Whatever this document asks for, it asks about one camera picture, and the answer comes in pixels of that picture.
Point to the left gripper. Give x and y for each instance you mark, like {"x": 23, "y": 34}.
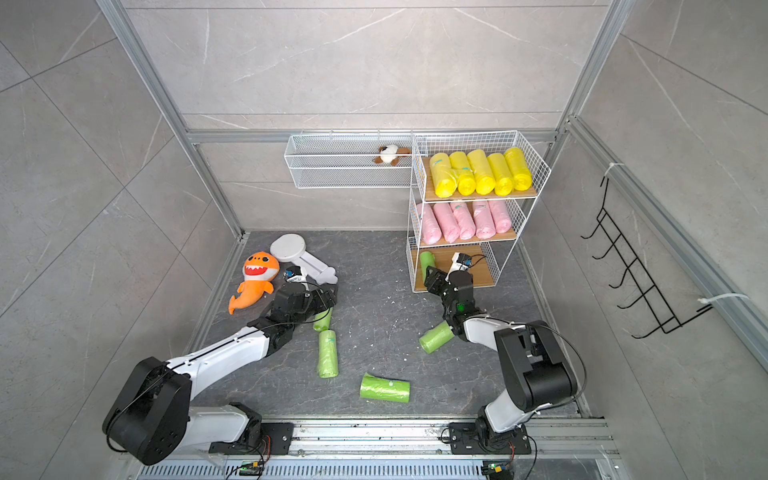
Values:
{"x": 329, "y": 298}

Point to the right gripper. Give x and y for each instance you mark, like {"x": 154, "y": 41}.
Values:
{"x": 437, "y": 281}

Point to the green roll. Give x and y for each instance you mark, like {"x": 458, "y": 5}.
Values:
{"x": 426, "y": 260}
{"x": 436, "y": 337}
{"x": 375, "y": 388}
{"x": 327, "y": 366}
{"x": 322, "y": 321}

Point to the pink roll top angled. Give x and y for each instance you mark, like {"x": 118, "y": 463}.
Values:
{"x": 447, "y": 222}

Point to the yellow roll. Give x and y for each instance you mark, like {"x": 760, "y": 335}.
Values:
{"x": 517, "y": 164}
{"x": 484, "y": 177}
{"x": 443, "y": 176}
{"x": 465, "y": 179}

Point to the yellow roll horizontal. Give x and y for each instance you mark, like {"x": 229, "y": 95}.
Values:
{"x": 504, "y": 183}

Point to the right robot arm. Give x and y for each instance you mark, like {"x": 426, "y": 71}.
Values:
{"x": 537, "y": 375}

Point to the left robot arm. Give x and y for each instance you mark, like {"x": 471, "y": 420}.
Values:
{"x": 152, "y": 416}

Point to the white folding stand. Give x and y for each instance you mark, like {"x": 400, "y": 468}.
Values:
{"x": 292, "y": 248}

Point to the orange shark plush toy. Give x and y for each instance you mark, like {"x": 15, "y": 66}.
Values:
{"x": 259, "y": 269}

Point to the green roll bottom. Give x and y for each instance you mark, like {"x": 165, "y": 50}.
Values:
{"x": 375, "y": 388}

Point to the brown white plush puppy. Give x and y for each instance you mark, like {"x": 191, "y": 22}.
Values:
{"x": 391, "y": 155}

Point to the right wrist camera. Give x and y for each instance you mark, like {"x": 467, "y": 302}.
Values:
{"x": 460, "y": 262}

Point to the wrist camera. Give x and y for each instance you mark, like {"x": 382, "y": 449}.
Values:
{"x": 294, "y": 274}
{"x": 460, "y": 262}

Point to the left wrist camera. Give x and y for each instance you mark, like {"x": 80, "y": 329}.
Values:
{"x": 294, "y": 274}

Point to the white three-tier wire shelf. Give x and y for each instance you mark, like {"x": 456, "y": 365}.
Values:
{"x": 471, "y": 197}

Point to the white wall wire basket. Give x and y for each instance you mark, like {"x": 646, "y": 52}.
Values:
{"x": 345, "y": 160}

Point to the black wall hook rack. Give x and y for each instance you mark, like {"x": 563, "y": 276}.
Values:
{"x": 635, "y": 272}

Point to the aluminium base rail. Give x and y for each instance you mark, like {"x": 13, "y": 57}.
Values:
{"x": 400, "y": 448}

